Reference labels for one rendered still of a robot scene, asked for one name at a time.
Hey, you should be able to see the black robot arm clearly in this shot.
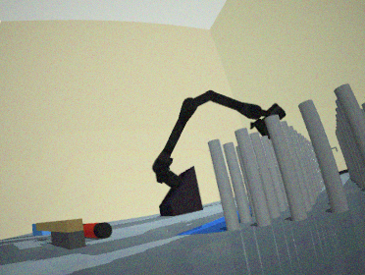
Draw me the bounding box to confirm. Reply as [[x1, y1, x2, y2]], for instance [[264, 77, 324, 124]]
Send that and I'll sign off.
[[152, 90, 286, 192]]

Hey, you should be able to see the red and black cylinder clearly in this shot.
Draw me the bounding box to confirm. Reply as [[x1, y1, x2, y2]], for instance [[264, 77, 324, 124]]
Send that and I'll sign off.
[[82, 222, 113, 239]]

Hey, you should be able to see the blue tape strip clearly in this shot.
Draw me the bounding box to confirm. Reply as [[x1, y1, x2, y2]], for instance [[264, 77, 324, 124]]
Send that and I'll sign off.
[[176, 217, 227, 236]]

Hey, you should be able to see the blue block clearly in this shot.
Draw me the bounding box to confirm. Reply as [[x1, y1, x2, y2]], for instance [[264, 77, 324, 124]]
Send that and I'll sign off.
[[31, 224, 51, 236]]

